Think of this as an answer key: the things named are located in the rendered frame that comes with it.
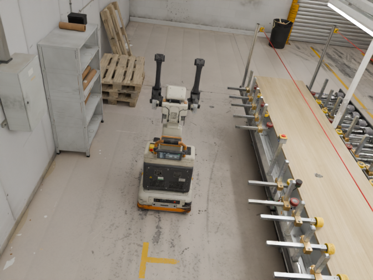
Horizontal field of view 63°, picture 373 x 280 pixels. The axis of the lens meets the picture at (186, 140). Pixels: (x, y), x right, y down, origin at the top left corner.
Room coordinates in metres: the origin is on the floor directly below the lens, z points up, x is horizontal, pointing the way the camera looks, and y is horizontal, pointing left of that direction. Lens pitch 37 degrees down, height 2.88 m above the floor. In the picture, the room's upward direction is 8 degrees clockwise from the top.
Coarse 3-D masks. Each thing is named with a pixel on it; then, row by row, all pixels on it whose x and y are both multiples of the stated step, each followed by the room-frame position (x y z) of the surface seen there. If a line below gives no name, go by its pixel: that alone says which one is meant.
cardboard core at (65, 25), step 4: (60, 24) 3.64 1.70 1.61; (64, 24) 3.65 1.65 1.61; (68, 24) 3.65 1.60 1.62; (72, 24) 3.66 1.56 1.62; (76, 24) 3.67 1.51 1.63; (80, 24) 3.68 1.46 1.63; (84, 24) 3.70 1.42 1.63; (60, 28) 3.65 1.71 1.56; (64, 28) 3.65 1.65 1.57; (68, 28) 3.65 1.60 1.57; (72, 28) 3.65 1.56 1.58; (76, 28) 3.65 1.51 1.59; (80, 28) 3.65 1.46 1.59; (84, 28) 3.72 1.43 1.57
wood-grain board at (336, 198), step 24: (264, 96) 3.94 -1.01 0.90; (288, 96) 4.05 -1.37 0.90; (312, 96) 4.16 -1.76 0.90; (288, 120) 3.38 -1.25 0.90; (312, 120) 3.46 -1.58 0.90; (288, 144) 2.84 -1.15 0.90; (312, 144) 2.91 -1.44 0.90; (336, 144) 2.98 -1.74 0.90; (312, 168) 2.47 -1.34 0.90; (336, 168) 2.53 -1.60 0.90; (360, 168) 2.59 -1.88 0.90; (312, 192) 2.12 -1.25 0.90; (336, 192) 2.16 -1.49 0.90; (360, 192) 2.21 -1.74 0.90; (312, 216) 1.82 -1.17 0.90; (336, 216) 1.86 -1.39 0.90; (360, 216) 1.90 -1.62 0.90; (336, 240) 1.60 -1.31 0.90; (360, 240) 1.64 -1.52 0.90; (336, 264) 1.38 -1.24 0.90; (360, 264) 1.41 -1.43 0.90
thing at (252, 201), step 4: (248, 200) 1.95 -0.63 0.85; (252, 200) 1.95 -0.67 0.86; (256, 200) 1.95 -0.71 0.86; (260, 200) 1.96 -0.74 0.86; (260, 204) 1.93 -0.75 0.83; (264, 204) 1.93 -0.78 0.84; (268, 204) 1.94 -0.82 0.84; (272, 204) 1.94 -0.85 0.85; (276, 204) 1.94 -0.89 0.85; (280, 204) 1.95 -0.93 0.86
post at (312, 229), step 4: (308, 228) 1.52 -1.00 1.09; (312, 228) 1.49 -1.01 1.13; (308, 232) 1.50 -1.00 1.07; (312, 232) 1.49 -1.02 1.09; (304, 236) 1.52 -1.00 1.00; (308, 236) 1.49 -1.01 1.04; (304, 240) 1.49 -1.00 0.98; (308, 240) 1.49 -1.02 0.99; (296, 252) 1.50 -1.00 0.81; (300, 252) 1.49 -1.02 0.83; (296, 256) 1.49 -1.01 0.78; (296, 260) 1.49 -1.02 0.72
